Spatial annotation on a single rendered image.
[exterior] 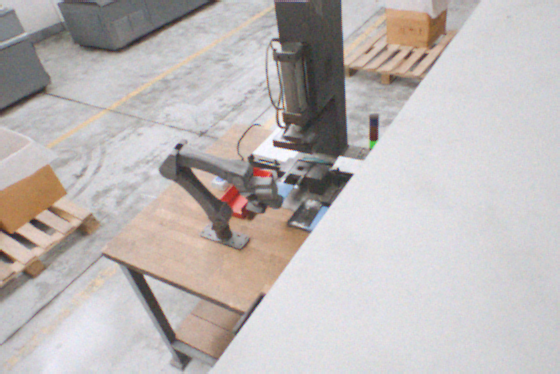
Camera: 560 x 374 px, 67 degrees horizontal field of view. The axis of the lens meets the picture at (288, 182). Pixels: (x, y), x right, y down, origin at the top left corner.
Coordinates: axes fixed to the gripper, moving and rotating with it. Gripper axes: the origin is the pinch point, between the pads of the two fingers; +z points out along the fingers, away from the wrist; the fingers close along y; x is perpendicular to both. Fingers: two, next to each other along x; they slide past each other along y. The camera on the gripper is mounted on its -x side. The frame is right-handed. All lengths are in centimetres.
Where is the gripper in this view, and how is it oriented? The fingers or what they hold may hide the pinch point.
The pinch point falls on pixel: (267, 205)
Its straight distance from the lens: 160.6
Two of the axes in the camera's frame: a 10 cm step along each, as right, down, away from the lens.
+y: 3.3, -9.2, 2.3
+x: -8.9, -2.2, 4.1
